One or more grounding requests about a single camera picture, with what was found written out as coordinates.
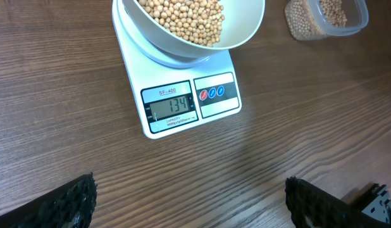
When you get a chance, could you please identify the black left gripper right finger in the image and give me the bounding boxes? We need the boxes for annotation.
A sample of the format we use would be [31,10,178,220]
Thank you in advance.
[284,176,389,228]

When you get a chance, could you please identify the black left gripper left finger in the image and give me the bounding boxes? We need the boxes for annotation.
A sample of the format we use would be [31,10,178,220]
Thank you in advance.
[0,172,97,228]

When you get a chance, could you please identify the white digital kitchen scale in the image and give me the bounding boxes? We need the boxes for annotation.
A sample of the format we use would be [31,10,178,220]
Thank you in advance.
[112,1,242,139]

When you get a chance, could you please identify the white round bowl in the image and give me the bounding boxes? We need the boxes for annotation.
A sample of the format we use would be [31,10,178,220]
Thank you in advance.
[123,0,265,58]

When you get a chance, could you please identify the soybeans in white bowl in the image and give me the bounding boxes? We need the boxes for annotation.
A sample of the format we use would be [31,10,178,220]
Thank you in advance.
[137,0,225,47]

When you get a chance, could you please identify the clear plastic container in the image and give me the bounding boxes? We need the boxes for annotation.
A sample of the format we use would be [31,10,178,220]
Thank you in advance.
[285,0,369,41]

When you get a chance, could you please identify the pile of yellow soybeans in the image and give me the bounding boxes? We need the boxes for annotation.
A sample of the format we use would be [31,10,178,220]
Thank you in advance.
[285,0,347,41]

